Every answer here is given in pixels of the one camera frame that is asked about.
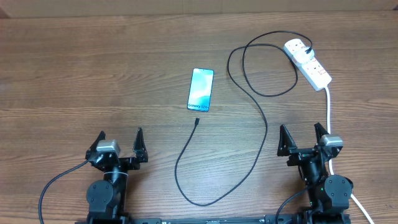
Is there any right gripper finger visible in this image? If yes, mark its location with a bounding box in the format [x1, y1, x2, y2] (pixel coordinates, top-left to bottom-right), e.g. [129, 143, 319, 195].
[277, 124, 297, 157]
[314, 123, 329, 145]

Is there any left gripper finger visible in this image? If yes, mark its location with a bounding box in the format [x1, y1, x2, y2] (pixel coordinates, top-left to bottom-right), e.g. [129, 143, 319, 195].
[132, 128, 149, 162]
[85, 131, 106, 159]

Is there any Samsung Galaxy smartphone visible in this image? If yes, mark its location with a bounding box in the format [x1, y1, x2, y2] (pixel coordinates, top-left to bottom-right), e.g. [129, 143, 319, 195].
[187, 68, 215, 112]

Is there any black USB charging cable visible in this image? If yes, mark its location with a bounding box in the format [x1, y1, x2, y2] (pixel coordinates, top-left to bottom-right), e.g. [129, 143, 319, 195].
[174, 30, 313, 207]

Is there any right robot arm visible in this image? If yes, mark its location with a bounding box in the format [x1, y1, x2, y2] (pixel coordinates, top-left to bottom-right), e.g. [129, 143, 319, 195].
[275, 123, 353, 223]

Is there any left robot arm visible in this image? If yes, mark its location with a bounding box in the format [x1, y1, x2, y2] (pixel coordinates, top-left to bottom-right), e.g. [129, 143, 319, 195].
[85, 128, 149, 223]

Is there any white charger plug adapter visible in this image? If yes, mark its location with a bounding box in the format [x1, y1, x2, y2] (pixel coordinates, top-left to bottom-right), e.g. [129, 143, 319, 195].
[293, 47, 315, 65]

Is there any white power strip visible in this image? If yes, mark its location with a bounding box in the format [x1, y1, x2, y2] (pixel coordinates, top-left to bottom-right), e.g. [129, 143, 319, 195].
[284, 39, 332, 91]

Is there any white power strip cord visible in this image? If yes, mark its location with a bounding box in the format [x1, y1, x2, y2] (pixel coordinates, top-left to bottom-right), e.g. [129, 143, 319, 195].
[324, 86, 376, 224]

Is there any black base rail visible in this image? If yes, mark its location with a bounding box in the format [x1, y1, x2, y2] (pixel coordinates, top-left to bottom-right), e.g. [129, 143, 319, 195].
[76, 214, 351, 224]

